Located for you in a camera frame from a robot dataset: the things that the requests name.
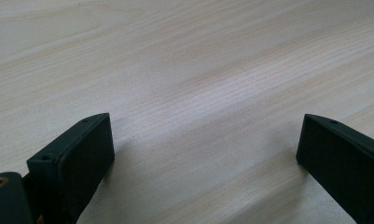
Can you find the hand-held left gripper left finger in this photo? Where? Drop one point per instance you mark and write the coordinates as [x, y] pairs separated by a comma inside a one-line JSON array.
[[72, 168]]

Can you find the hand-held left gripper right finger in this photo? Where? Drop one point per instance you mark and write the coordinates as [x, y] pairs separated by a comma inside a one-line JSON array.
[[343, 168]]

